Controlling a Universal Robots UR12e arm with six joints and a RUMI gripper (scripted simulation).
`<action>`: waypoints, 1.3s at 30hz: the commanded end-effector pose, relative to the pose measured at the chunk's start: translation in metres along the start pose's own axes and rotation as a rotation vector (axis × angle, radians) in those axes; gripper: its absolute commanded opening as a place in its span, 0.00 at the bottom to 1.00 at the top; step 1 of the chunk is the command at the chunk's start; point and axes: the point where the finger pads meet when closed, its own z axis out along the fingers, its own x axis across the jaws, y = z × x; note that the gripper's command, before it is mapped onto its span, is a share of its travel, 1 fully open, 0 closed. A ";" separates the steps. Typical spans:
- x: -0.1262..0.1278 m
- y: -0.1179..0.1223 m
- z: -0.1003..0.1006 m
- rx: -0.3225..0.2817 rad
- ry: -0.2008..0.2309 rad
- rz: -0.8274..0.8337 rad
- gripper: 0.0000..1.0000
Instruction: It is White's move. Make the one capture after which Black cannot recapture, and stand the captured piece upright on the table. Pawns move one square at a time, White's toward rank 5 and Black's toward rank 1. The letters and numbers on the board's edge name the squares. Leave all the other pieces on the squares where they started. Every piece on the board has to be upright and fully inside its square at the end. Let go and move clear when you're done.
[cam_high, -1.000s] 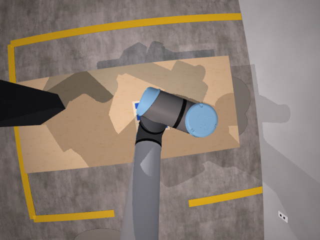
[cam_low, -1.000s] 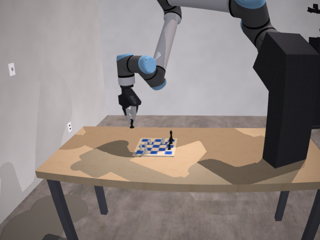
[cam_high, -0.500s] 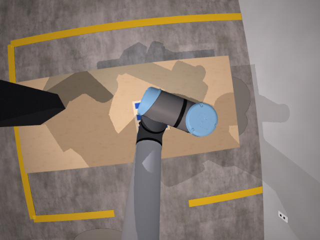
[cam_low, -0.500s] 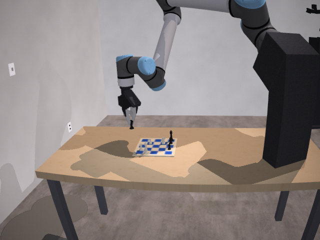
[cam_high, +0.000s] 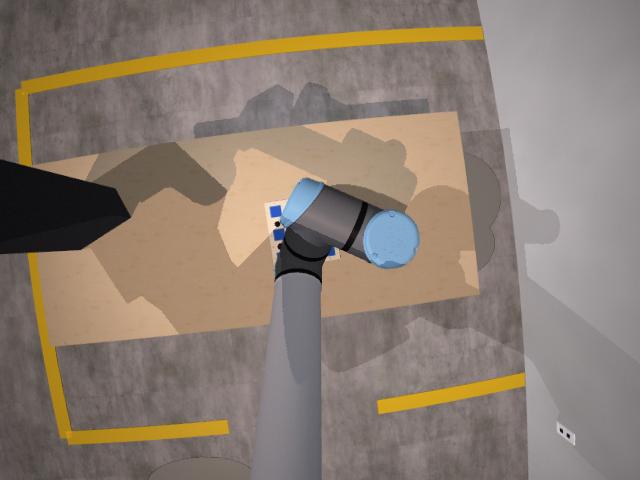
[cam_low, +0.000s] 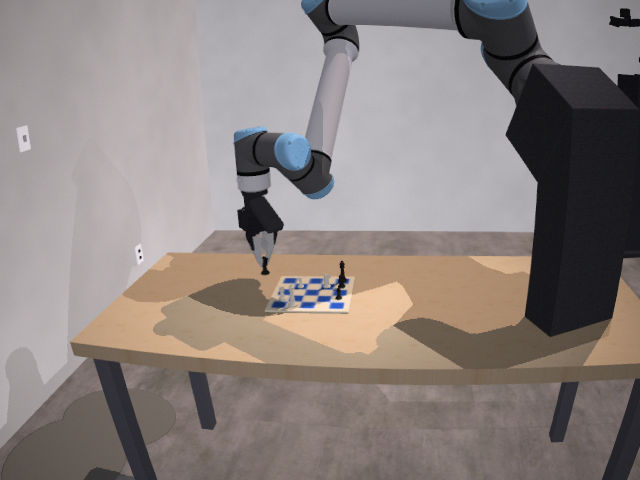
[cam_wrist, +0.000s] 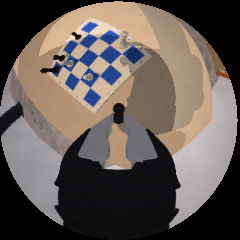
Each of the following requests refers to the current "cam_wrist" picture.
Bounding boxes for blue and white checkered chessboard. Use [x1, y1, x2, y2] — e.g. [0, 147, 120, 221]
[48, 18, 152, 114]

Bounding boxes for white pawn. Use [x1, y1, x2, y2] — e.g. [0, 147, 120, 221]
[83, 73, 93, 81]

